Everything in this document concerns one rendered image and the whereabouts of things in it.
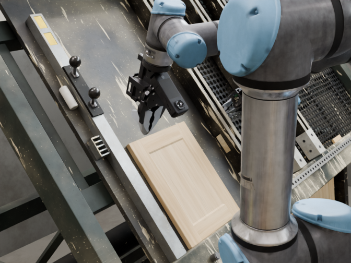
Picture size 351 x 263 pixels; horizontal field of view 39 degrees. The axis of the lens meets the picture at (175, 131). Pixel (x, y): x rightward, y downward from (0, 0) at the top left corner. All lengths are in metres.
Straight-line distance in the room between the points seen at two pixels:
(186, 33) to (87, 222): 0.66
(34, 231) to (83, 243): 2.76
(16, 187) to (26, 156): 2.53
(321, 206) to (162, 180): 0.84
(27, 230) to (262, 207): 3.46
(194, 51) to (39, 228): 3.33
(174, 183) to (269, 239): 0.93
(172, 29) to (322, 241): 0.53
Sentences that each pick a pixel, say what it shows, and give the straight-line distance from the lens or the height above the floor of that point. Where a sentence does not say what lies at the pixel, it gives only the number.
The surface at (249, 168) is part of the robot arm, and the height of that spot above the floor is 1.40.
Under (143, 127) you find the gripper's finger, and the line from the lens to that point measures 1.29.
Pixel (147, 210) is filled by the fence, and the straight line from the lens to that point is 1.61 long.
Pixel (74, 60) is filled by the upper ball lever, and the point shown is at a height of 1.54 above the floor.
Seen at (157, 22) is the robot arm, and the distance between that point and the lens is 1.15.
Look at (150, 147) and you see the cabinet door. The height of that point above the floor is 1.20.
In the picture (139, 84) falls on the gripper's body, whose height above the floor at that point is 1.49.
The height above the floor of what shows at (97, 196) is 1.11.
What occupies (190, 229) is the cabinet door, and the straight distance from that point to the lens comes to 1.72.
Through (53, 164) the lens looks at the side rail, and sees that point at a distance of 1.50.
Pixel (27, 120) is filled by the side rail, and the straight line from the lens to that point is 1.54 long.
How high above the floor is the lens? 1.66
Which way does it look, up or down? 14 degrees down
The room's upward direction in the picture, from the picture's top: 7 degrees counter-clockwise
